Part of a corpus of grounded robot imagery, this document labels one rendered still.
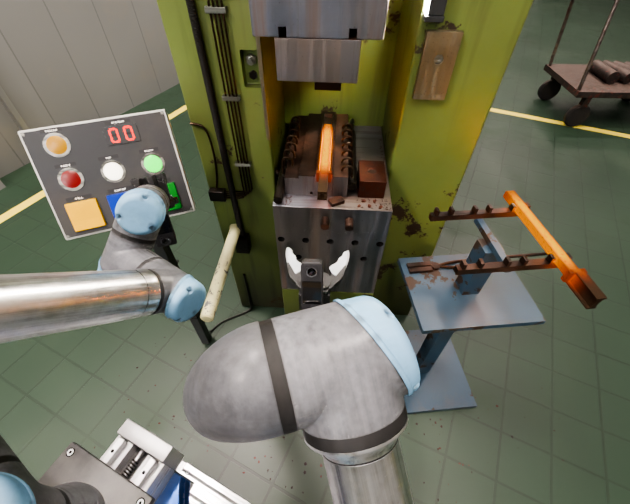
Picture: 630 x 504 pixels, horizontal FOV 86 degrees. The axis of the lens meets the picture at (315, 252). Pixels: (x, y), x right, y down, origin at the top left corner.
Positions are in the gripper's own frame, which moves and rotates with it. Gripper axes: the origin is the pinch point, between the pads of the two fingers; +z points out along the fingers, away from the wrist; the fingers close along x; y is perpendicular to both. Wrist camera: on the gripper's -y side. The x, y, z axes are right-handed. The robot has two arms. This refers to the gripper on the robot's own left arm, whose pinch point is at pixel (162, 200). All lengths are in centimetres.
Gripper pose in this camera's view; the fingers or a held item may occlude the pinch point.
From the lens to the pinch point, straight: 99.2
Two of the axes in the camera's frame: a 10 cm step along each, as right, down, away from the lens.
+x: -9.3, 2.7, -2.5
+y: -1.8, -9.3, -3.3
